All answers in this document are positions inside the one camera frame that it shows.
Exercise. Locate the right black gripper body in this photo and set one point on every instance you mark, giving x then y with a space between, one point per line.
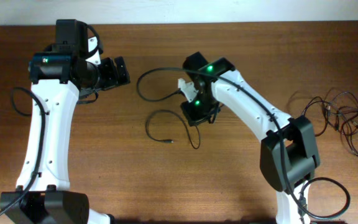
199 110

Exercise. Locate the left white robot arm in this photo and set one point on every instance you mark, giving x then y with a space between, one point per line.
62 76

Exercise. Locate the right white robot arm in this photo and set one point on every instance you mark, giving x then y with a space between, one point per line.
288 145

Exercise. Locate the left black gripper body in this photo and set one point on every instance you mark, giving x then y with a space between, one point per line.
108 76

